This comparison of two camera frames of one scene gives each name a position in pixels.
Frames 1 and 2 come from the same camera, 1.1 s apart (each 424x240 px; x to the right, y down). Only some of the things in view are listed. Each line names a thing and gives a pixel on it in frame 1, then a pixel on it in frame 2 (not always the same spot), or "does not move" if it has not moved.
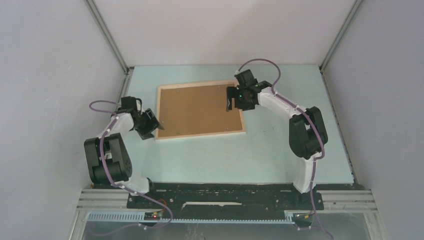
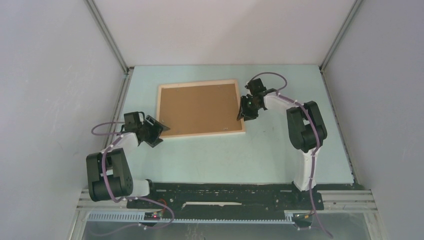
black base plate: [203, 196] does not move
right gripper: [232, 93] → [244, 111]
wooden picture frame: [240, 113] does not move
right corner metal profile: [355, 8] does not move
